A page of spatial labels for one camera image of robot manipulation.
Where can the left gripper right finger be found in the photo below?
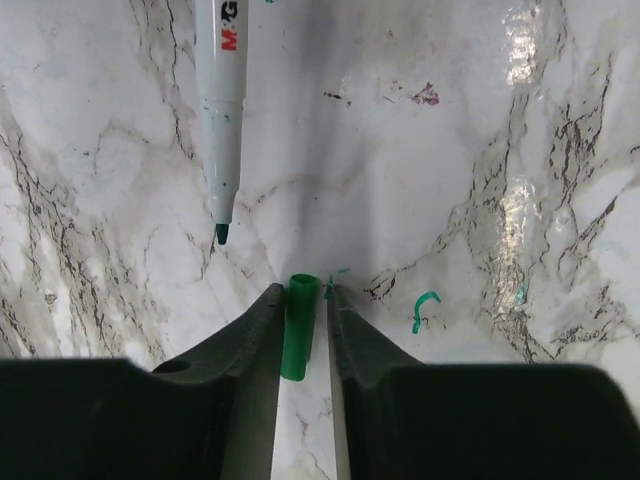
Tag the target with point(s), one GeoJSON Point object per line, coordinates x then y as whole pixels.
{"type": "Point", "coordinates": [398, 418]}

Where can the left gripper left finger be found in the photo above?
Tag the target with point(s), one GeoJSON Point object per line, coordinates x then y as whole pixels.
{"type": "Point", "coordinates": [209, 413]}

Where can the green whiteboard marker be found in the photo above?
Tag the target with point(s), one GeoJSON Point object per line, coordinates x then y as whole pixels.
{"type": "Point", "coordinates": [221, 46]}

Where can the green marker cap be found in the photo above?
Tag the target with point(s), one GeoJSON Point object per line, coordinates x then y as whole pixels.
{"type": "Point", "coordinates": [301, 307]}

